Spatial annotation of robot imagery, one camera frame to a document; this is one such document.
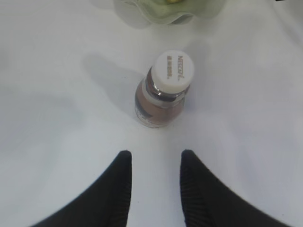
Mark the green wavy glass plate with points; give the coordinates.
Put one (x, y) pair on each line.
(142, 13)

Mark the sugared bread loaf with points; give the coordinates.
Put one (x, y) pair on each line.
(173, 1)

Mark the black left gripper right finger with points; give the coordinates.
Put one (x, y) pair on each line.
(207, 202)

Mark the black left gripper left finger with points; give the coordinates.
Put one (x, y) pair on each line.
(105, 203)

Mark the brown Nescafe coffee bottle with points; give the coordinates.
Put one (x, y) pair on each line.
(160, 96)

